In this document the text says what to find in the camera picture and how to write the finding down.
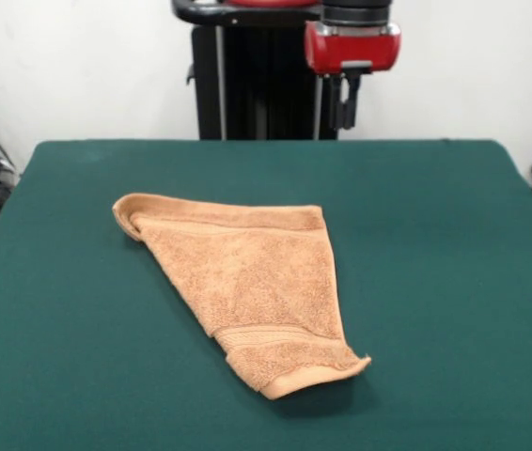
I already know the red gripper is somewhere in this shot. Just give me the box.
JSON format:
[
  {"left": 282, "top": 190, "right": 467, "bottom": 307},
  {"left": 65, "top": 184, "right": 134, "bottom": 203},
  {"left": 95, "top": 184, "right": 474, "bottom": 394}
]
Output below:
[{"left": 304, "top": 20, "right": 402, "bottom": 130}]

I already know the tan terry towel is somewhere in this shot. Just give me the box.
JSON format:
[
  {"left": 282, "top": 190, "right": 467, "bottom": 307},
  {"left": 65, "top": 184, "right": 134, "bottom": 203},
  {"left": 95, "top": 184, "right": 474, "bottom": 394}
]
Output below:
[{"left": 111, "top": 191, "right": 372, "bottom": 401}]

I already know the dark green table cloth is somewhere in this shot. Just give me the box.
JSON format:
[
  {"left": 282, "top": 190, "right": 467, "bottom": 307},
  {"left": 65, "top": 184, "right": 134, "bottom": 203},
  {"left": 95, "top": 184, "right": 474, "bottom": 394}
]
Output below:
[{"left": 0, "top": 137, "right": 532, "bottom": 451}]

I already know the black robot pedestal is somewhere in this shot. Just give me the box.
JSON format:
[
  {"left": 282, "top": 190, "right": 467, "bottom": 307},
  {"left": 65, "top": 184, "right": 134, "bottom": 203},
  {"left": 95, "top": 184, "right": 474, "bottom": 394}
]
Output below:
[{"left": 170, "top": 0, "right": 352, "bottom": 142}]

